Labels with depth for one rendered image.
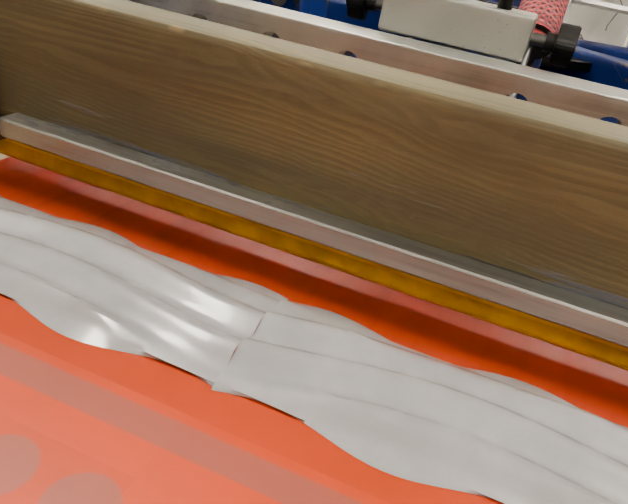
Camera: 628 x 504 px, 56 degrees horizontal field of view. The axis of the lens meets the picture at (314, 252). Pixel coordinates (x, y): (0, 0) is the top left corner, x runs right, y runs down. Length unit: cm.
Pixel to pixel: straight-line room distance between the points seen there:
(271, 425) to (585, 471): 11
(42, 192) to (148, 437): 19
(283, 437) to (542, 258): 13
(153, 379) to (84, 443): 4
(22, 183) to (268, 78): 17
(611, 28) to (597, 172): 416
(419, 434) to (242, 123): 15
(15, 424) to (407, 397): 13
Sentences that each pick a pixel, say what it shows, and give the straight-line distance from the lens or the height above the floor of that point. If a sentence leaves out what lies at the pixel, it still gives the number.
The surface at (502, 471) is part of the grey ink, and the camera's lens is 22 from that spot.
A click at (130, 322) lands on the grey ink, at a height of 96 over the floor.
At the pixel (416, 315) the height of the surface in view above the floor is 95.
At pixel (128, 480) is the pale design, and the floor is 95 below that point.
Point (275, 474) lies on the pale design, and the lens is 20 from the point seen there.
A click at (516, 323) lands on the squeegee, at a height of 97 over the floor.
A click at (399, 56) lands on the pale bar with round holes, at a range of 49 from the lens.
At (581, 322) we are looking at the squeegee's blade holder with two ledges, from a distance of 26.
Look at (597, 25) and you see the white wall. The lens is 440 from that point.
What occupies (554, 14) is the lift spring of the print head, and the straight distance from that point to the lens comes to 72.
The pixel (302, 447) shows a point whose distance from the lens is 21.
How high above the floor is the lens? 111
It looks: 28 degrees down
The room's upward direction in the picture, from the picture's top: 11 degrees clockwise
